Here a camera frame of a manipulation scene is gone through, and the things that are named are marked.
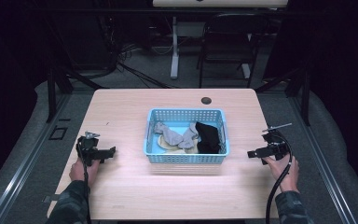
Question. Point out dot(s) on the black metal stand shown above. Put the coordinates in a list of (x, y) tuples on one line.
[(304, 93), (51, 93)]

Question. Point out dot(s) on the black chair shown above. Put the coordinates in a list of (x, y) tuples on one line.
[(230, 46)]

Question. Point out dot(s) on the black sock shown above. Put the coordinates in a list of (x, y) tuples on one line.
[(209, 137)]

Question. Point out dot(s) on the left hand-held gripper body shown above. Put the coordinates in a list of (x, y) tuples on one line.
[(88, 146)]

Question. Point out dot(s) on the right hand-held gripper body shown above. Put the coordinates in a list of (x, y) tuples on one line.
[(276, 143)]

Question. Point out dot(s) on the black floor outlet frame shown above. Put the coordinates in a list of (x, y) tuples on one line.
[(58, 133)]

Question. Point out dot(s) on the person's left hand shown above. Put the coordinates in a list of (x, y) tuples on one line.
[(79, 172)]

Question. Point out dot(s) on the light blue plastic basket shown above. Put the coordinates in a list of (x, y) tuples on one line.
[(186, 158)]

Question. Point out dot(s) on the metal floor rail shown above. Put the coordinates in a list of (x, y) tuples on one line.
[(320, 155), (21, 165)]

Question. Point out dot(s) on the beige sock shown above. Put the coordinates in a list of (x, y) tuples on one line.
[(167, 146)]

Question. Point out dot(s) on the white desk with legs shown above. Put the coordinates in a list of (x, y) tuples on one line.
[(175, 46)]

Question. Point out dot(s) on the grey sock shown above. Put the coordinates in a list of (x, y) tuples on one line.
[(171, 135), (189, 137)]

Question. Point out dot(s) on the person's right hand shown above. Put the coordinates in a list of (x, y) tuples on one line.
[(284, 174)]

